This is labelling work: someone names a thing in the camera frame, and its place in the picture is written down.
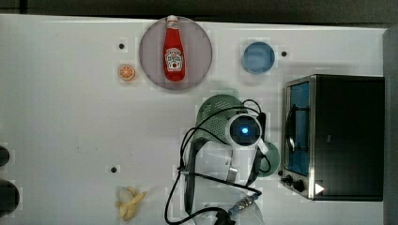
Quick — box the green plastic strainer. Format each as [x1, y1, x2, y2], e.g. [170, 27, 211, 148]
[193, 95, 248, 143]

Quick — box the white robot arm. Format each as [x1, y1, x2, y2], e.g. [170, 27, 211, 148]
[183, 113, 268, 225]

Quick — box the grey round plate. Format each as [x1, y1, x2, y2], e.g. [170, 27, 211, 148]
[139, 15, 212, 90]

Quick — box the red ketchup bottle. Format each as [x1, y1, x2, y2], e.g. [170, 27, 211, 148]
[163, 15, 185, 82]

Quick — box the blue plastic bowl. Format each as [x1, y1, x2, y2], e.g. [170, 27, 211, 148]
[241, 41, 275, 75]

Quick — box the orange slice toy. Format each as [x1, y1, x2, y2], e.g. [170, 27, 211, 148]
[118, 65, 135, 81]

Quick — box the green plastic mug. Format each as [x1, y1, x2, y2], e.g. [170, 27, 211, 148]
[259, 142, 280, 177]

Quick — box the peeled banana toy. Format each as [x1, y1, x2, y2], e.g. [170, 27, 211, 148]
[115, 187, 146, 221]

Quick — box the black toaster oven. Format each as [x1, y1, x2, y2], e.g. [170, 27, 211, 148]
[278, 74, 385, 202]

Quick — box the black cup upper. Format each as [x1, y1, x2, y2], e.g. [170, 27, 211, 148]
[0, 146, 10, 166]

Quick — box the black cup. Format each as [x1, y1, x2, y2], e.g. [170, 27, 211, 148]
[0, 179, 20, 218]
[0, 146, 10, 166]

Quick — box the black cup lower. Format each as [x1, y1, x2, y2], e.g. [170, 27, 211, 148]
[0, 179, 20, 218]

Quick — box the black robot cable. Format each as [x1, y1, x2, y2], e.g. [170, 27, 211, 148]
[163, 98, 272, 225]

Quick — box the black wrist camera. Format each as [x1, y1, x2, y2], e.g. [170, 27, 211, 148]
[254, 112, 267, 140]

